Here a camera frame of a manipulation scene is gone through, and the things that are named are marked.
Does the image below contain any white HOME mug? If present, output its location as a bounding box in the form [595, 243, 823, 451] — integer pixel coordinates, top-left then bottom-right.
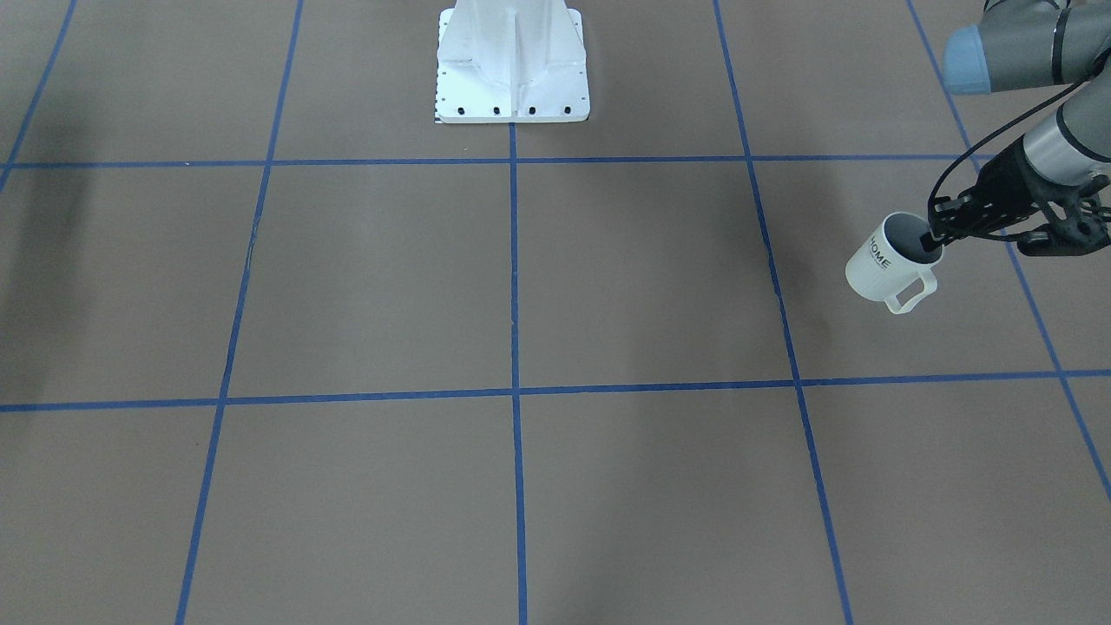
[845, 211, 944, 315]

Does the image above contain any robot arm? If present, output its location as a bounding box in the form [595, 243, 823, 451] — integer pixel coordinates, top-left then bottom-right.
[920, 1, 1108, 258]

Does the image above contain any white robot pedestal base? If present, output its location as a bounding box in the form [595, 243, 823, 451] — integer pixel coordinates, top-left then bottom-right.
[434, 1, 591, 124]

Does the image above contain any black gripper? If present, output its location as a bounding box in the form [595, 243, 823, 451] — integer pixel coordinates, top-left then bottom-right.
[919, 139, 1055, 253]

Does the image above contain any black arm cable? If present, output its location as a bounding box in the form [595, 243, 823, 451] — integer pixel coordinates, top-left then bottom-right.
[925, 74, 1103, 228]

